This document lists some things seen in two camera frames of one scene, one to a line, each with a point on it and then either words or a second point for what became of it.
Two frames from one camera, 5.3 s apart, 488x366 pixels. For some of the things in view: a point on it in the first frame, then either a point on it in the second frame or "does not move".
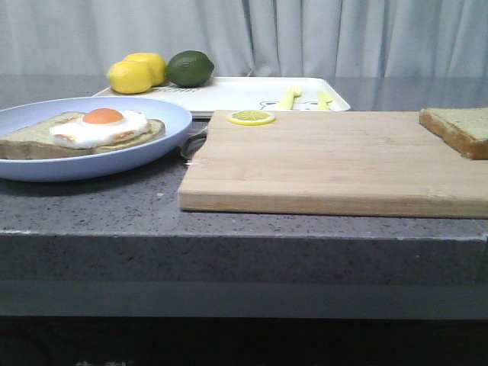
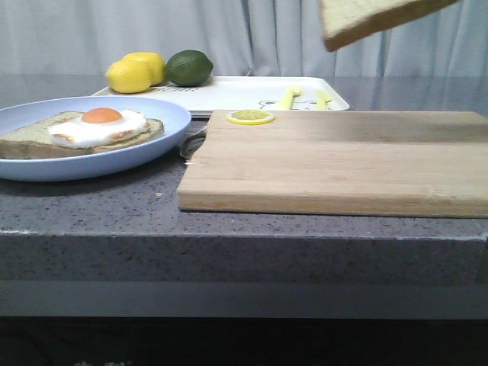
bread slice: x=465 y=130 -> x=345 y=21
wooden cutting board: x=380 y=164 does not move
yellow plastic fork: x=287 y=101 does not move
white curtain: x=249 y=38 does not move
